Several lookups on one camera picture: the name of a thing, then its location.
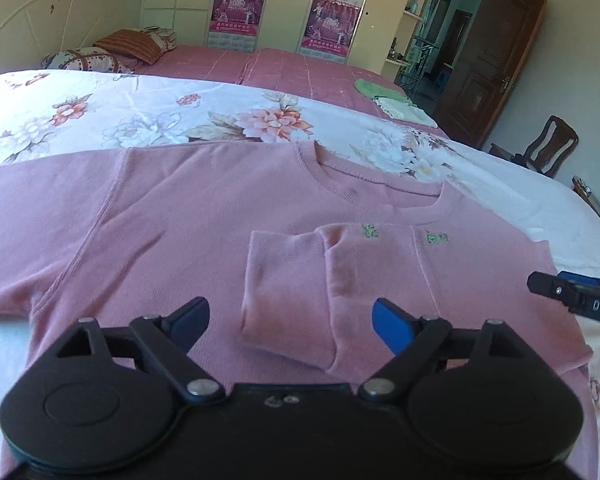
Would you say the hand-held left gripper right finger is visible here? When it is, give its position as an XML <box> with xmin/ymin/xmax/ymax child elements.
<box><xmin>357</xmin><ymin>297</ymin><xmax>531</xmax><ymax>406</ymax></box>

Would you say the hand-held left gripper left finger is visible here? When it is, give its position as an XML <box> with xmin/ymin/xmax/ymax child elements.
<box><xmin>55</xmin><ymin>296</ymin><xmax>227</xmax><ymax>406</ymax></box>

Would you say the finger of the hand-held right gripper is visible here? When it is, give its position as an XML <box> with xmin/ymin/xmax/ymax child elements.
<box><xmin>527</xmin><ymin>270</ymin><xmax>576</xmax><ymax>313</ymax></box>

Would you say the pink knit sweater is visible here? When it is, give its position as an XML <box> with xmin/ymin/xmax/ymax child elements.
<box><xmin>0</xmin><ymin>140</ymin><xmax>598</xmax><ymax>480</ymax></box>

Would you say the brown wooden chair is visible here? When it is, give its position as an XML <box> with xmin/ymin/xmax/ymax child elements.
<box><xmin>490</xmin><ymin>115</ymin><xmax>579</xmax><ymax>178</ymax></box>

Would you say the white folded cloth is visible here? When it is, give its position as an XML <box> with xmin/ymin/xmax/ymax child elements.
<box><xmin>372</xmin><ymin>96</ymin><xmax>438</xmax><ymax>128</ymax></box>

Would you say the white floral bedsheet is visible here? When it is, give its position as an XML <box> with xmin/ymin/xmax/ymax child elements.
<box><xmin>0</xmin><ymin>69</ymin><xmax>600</xmax><ymax>480</ymax></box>

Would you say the brown wooden door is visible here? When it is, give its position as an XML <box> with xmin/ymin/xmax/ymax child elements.
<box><xmin>432</xmin><ymin>0</ymin><xmax>548</xmax><ymax>148</ymax></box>

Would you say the green folded cloth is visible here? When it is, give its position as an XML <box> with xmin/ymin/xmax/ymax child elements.
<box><xmin>355</xmin><ymin>78</ymin><xmax>408</xmax><ymax>101</ymax></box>

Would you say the metal rack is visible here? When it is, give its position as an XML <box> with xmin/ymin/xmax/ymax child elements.
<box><xmin>395</xmin><ymin>35</ymin><xmax>438</xmax><ymax>96</ymax></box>

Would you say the pink checked bedsheet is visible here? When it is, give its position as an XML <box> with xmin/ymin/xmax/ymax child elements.
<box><xmin>125</xmin><ymin>44</ymin><xmax>453</xmax><ymax>136</ymax></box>

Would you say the floral pillow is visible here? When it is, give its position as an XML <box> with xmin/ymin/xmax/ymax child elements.
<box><xmin>140</xmin><ymin>25</ymin><xmax>177</xmax><ymax>53</ymax></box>
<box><xmin>40</xmin><ymin>47</ymin><xmax>136</xmax><ymax>75</ymax></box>

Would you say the brown striped pillow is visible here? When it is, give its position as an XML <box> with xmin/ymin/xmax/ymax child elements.
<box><xmin>92</xmin><ymin>29</ymin><xmax>163</xmax><ymax>65</ymax></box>

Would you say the pink calendar poster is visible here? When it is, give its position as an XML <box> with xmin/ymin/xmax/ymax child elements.
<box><xmin>207</xmin><ymin>0</ymin><xmax>269</xmax><ymax>53</ymax></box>
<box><xmin>300</xmin><ymin>0</ymin><xmax>363</xmax><ymax>63</ymax></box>

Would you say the cream open shelf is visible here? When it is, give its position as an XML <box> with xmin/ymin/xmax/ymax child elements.
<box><xmin>385</xmin><ymin>0</ymin><xmax>441</xmax><ymax>81</ymax></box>

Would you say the cream wardrobe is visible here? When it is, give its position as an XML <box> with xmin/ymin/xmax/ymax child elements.
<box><xmin>141</xmin><ymin>0</ymin><xmax>426</xmax><ymax>78</ymax></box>

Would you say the cream bed headboard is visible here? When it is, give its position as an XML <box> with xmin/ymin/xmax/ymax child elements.
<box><xmin>0</xmin><ymin>0</ymin><xmax>148</xmax><ymax>63</ymax></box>

